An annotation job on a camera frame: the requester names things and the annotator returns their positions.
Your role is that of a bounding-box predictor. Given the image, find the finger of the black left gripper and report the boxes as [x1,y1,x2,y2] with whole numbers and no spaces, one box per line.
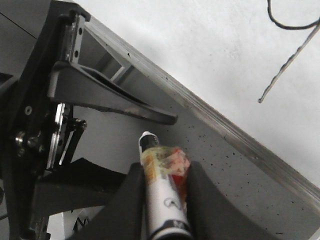
[33,158,125,216]
[48,61,178,125]

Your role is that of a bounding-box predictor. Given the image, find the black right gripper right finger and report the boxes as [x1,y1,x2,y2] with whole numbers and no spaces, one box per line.
[186,161,276,240]

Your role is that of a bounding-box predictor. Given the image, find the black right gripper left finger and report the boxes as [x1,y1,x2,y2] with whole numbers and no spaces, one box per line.
[70,163,145,240]

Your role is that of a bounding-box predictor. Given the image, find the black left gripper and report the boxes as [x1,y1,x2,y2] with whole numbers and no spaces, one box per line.
[0,0,90,240]

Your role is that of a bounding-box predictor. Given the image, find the white black-tipped whiteboard marker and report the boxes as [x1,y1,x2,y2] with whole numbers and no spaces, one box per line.
[138,131,193,240]

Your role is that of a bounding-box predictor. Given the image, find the red magnet taped to marker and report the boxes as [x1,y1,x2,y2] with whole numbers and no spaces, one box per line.
[166,147,191,203]

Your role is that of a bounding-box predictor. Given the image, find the aluminium whiteboard ledge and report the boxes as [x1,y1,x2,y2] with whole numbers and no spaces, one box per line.
[75,17,320,240]

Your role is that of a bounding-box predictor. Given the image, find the white whiteboard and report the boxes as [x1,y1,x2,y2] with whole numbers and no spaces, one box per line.
[79,0,320,186]

